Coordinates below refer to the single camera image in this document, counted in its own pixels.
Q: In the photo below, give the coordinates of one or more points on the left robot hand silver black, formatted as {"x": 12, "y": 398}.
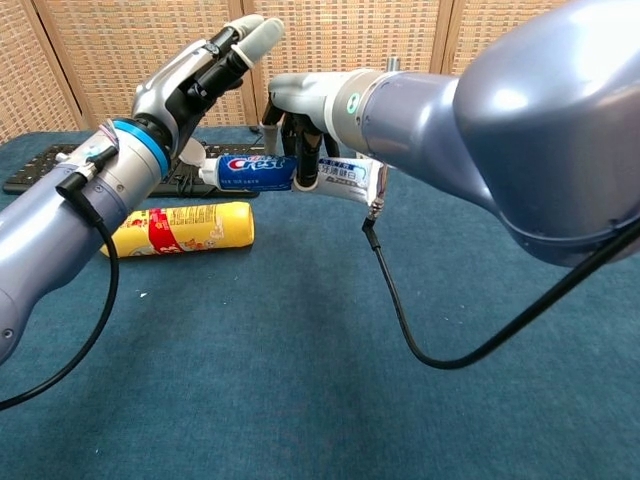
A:
{"x": 170, "y": 85}

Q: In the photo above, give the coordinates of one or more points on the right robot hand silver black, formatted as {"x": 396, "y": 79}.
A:
{"x": 305, "y": 97}

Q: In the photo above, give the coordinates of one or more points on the blue white toothpaste tube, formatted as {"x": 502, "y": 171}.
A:
{"x": 250, "y": 172}

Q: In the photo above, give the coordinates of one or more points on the right robot arm grey-blue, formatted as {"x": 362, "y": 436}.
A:
{"x": 525, "y": 125}

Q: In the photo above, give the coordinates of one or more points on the left robot arm grey-blue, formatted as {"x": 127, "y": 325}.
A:
{"x": 45, "y": 225}

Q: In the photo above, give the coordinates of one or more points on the yellow bottle green cap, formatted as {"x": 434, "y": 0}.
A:
{"x": 200, "y": 225}

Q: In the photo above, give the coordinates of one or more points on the woven bamboo folding screen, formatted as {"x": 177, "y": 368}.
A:
{"x": 125, "y": 50}

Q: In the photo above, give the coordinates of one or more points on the black computer keyboard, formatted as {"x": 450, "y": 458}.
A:
{"x": 30, "y": 175}

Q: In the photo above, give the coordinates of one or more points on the blue table cover cloth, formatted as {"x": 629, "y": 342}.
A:
{"x": 275, "y": 375}

